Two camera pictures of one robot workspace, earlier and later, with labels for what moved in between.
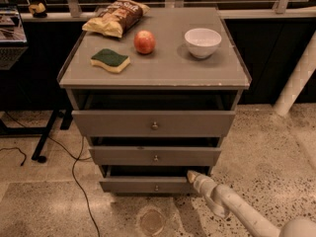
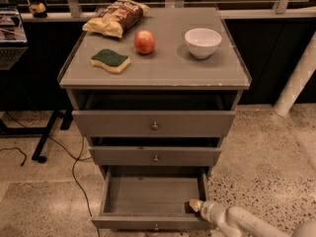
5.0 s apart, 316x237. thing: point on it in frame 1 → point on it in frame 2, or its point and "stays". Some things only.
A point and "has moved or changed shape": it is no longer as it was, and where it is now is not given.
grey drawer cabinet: [156, 102] stays
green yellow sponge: [110, 60] stays
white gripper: [200, 183] → [207, 209]
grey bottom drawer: [145, 185] has moved or changed shape
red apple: [144, 41] stays
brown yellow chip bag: [117, 19] stays
